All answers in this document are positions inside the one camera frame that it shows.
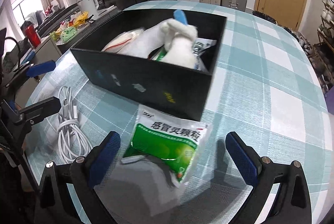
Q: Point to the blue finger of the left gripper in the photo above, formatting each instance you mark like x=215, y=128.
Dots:
x=39, y=69
x=41, y=110

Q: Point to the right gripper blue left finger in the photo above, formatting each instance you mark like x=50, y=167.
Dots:
x=89, y=171

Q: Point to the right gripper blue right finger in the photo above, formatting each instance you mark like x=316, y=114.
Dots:
x=257, y=172

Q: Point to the green medicine sachet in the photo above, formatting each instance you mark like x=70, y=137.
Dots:
x=169, y=140
x=159, y=54

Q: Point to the cream rope coil bag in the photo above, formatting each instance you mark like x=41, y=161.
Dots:
x=115, y=45

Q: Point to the white foam block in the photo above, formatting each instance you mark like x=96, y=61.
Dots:
x=149, y=40

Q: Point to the white plush toy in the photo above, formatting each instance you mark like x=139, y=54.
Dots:
x=179, y=38

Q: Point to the grey side cabinet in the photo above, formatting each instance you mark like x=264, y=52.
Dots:
x=53, y=50

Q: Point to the red thermos bottle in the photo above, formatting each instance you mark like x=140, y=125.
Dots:
x=32, y=36

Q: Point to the yellow snack bag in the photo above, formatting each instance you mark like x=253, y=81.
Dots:
x=81, y=19

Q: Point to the teal checkered tablecloth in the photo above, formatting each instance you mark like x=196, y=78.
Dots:
x=264, y=88

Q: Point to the white electric kettle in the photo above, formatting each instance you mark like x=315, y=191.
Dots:
x=89, y=6

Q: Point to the black cardboard box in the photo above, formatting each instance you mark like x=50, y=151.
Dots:
x=178, y=91

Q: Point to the wooden shoe rack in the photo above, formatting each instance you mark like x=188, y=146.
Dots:
x=323, y=59

